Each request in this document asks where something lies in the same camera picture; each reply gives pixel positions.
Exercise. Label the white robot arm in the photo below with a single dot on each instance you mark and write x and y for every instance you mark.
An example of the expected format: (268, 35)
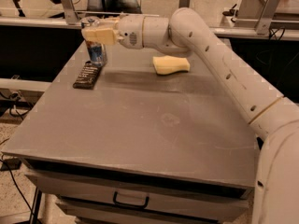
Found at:
(271, 115)

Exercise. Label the black rxbar chocolate bar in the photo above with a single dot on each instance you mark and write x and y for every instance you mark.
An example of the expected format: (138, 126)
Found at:
(88, 76)

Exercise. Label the black drawer handle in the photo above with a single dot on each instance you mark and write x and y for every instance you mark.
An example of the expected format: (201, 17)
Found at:
(130, 201)

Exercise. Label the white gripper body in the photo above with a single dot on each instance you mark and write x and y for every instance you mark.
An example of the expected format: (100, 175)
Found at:
(130, 32)

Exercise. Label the red bull can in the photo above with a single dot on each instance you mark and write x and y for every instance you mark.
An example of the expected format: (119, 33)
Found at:
(97, 51)

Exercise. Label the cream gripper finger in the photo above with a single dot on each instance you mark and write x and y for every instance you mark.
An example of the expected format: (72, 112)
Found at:
(112, 22)
(106, 36)

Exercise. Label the metal rail frame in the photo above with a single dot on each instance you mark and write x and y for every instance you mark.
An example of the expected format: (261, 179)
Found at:
(184, 24)

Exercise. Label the grey drawer cabinet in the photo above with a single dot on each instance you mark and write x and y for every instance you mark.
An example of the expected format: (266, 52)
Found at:
(96, 196)

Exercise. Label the yellow sponge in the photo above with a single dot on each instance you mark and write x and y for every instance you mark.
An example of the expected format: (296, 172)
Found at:
(167, 65)

